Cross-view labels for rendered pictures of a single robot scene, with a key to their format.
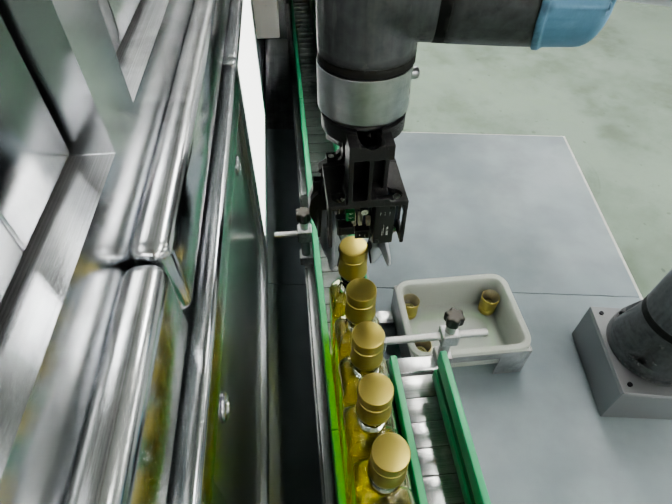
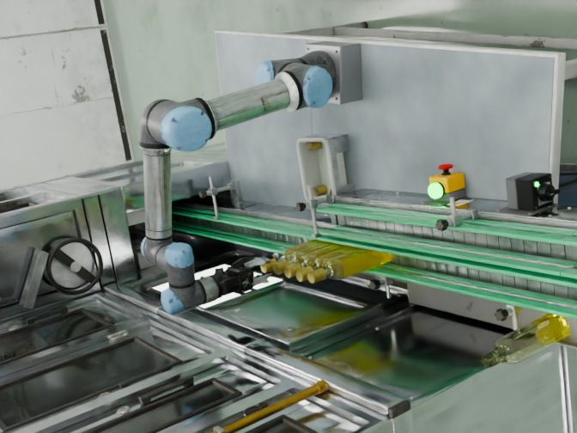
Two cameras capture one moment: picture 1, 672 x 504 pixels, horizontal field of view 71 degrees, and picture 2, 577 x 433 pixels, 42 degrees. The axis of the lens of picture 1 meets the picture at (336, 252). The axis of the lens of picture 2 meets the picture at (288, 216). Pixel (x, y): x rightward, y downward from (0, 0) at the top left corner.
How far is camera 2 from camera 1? 1.83 m
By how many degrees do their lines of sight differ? 21
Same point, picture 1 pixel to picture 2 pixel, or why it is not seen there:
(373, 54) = (200, 296)
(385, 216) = (244, 276)
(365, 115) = (215, 292)
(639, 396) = (342, 94)
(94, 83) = (215, 358)
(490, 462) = (383, 167)
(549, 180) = (245, 60)
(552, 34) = (191, 259)
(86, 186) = (231, 360)
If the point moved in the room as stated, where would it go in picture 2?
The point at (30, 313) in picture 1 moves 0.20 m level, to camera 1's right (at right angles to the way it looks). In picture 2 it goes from (245, 367) to (237, 297)
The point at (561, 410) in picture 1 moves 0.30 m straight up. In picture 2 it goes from (361, 119) to (286, 137)
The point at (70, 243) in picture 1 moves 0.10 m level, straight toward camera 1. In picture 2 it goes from (238, 362) to (252, 350)
